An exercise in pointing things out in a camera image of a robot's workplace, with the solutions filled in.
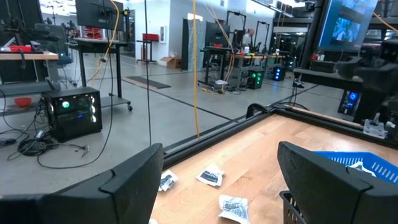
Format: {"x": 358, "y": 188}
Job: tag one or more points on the white blue-print pad packet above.
{"x": 153, "y": 221}
{"x": 168, "y": 180}
{"x": 360, "y": 168}
{"x": 210, "y": 175}
{"x": 234, "y": 208}

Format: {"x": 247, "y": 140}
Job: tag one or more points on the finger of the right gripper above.
{"x": 351, "y": 67}
{"x": 376, "y": 77}

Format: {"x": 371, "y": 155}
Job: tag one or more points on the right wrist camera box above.
{"x": 390, "y": 51}

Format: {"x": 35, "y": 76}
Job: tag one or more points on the wood-top workbench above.
{"x": 28, "y": 56}

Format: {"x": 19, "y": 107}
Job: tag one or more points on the black plastic basket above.
{"x": 289, "y": 208}

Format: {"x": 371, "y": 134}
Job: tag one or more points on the black desk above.
{"x": 323, "y": 76}

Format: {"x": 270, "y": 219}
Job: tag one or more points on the red parts bins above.
{"x": 92, "y": 32}

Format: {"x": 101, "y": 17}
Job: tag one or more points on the wood-top robot workstation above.
{"x": 255, "y": 57}

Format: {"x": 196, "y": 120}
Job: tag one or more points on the black rolling stand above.
{"x": 99, "y": 42}

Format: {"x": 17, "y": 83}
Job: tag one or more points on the black gantry frame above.
{"x": 236, "y": 12}
{"x": 262, "y": 23}

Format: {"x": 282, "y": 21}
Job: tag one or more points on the white bracket on frame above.
{"x": 374, "y": 128}

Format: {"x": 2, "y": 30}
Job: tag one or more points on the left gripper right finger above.
{"x": 326, "y": 193}

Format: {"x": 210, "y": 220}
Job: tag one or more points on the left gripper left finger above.
{"x": 93, "y": 202}

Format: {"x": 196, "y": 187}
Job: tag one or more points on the red bowl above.
{"x": 22, "y": 102}

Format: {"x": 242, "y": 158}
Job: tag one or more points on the dark divider panel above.
{"x": 186, "y": 43}

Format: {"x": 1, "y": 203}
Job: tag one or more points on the red storage bin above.
{"x": 150, "y": 37}

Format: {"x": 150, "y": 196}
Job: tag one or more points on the black monitor on stand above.
{"x": 99, "y": 14}

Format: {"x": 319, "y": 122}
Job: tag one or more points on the large blue-screen monitor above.
{"x": 345, "y": 25}

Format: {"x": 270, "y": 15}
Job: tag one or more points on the black office chair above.
{"x": 49, "y": 37}

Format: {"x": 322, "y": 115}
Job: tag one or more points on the person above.
{"x": 248, "y": 36}

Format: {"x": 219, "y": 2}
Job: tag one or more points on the small black table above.
{"x": 148, "y": 43}

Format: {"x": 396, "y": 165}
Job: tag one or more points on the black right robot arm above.
{"x": 373, "y": 105}

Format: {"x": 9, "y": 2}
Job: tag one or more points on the black RGB computer tower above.
{"x": 255, "y": 79}
{"x": 350, "y": 101}
{"x": 279, "y": 73}
{"x": 73, "y": 115}

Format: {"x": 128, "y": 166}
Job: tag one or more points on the cardboard box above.
{"x": 171, "y": 63}

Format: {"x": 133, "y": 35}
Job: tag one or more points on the black desk monitor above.
{"x": 217, "y": 34}

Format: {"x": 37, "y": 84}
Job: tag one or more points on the dark floor mat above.
{"x": 146, "y": 82}

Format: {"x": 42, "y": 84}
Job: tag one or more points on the blue plastic basket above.
{"x": 342, "y": 158}

